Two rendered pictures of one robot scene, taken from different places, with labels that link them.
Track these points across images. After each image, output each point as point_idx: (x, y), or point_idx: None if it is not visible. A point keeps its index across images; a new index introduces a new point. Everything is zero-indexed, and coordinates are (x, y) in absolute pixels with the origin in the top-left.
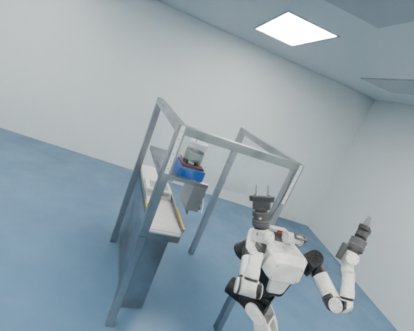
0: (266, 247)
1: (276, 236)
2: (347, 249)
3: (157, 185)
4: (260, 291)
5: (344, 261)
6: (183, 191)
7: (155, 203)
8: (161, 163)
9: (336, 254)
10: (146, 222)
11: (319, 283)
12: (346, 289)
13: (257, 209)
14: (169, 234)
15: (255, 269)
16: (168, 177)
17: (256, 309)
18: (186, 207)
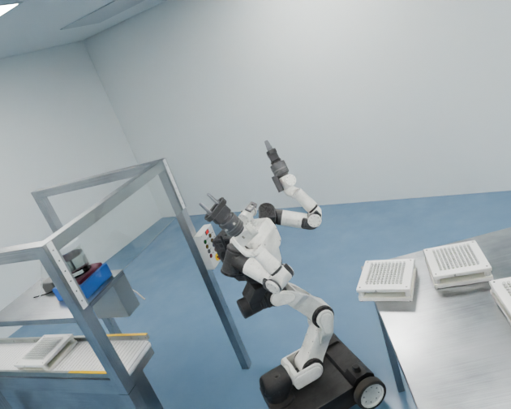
0: None
1: None
2: (279, 178)
3: (91, 329)
4: (289, 268)
5: (285, 189)
6: (100, 307)
7: (108, 346)
8: (47, 312)
9: (278, 190)
10: (120, 373)
11: (289, 222)
12: (307, 203)
13: (224, 220)
14: (142, 356)
15: (272, 259)
16: (91, 307)
17: (281, 293)
18: (128, 312)
